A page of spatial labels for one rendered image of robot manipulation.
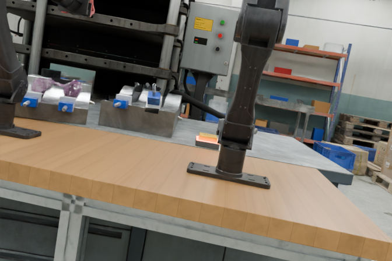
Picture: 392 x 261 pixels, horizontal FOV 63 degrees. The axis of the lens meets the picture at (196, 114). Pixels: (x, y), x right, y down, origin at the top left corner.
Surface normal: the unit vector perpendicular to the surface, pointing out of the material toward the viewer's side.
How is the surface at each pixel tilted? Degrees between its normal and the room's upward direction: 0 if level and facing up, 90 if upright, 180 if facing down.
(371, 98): 90
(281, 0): 63
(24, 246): 90
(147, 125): 90
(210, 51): 90
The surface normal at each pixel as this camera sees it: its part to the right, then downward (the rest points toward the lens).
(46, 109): 0.29, 0.15
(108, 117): 0.00, 0.11
